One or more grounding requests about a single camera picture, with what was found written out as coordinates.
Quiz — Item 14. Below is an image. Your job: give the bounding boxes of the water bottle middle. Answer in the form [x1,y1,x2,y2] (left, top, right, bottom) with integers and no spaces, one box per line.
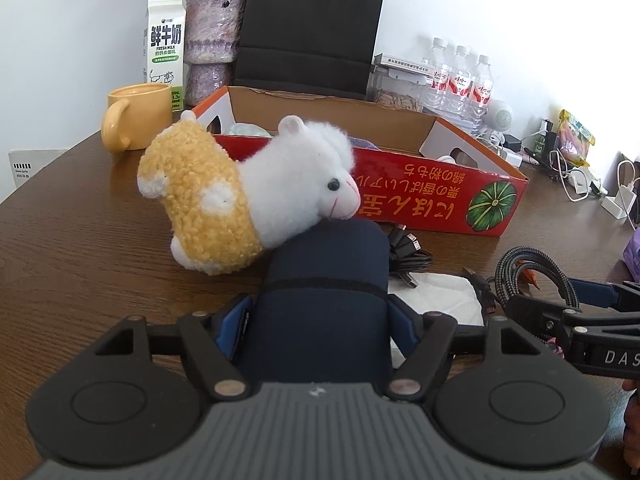
[444,46,473,117]

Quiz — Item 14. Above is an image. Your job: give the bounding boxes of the black paper shopping bag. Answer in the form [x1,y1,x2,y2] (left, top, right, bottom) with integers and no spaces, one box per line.
[233,0,383,100]

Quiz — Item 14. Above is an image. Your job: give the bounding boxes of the red orange cardboard box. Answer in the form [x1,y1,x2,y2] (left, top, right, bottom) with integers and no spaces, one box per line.
[194,87,528,236]

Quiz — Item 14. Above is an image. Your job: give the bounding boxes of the person's right hand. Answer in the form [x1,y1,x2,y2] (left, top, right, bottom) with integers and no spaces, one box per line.
[622,379,640,469]

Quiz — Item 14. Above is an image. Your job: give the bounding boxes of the white red flat box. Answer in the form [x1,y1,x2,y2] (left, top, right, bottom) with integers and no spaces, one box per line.
[373,53,428,75]

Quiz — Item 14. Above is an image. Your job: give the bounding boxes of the colourful snack bag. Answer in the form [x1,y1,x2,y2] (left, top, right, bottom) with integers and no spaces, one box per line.
[559,110,596,167]

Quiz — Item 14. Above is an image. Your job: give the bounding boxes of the white charging cable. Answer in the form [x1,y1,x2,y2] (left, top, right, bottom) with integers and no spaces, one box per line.
[546,146,601,204]

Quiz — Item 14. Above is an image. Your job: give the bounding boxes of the white green milk carton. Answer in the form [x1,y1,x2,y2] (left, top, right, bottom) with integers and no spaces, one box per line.
[143,0,186,112]

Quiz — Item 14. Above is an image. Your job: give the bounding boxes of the water bottle right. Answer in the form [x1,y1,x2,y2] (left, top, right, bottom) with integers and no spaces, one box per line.
[466,54,495,128]

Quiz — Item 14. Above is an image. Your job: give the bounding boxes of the white yellow plush alpaca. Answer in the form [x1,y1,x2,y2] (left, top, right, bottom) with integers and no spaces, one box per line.
[137,112,361,275]

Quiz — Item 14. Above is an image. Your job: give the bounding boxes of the white power adapter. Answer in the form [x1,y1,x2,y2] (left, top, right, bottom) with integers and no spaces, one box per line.
[601,185,637,220]

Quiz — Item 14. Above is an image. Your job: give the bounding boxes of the purple textured vase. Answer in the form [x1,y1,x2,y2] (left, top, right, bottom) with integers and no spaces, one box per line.
[184,0,246,106]

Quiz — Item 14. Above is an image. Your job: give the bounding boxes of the white leaflet card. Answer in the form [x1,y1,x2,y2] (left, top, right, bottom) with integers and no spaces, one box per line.
[8,148,66,190]

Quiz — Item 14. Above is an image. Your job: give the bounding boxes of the water bottle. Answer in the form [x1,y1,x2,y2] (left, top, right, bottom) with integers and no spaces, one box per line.
[444,46,473,117]
[466,54,495,128]
[424,38,450,110]

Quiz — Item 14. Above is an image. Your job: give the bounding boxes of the black phone stand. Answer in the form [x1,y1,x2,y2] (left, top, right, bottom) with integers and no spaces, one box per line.
[534,119,558,159]

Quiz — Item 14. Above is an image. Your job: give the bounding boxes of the clear jar of seeds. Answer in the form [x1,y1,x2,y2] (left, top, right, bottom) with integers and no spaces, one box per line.
[368,66,427,113]

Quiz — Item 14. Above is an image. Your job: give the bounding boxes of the black usb cable bundle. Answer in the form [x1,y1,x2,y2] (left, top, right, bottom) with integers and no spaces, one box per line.
[387,224,434,288]

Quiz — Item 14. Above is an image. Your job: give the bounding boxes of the purple fabric pouch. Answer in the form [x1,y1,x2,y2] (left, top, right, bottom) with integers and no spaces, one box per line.
[348,136,380,151]

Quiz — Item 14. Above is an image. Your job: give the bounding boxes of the black braided cable coil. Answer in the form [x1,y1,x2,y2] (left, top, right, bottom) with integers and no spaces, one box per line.
[491,245,582,321]

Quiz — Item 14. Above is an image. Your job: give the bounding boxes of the yellow ceramic mug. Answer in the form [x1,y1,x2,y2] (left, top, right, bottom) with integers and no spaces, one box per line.
[101,82,172,153]

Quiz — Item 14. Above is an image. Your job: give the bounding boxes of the white tissue paper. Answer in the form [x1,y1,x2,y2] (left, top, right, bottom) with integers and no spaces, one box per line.
[388,273,484,326]

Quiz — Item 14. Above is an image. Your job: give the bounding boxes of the water bottle left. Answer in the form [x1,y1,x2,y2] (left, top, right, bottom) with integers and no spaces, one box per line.
[424,38,450,110]

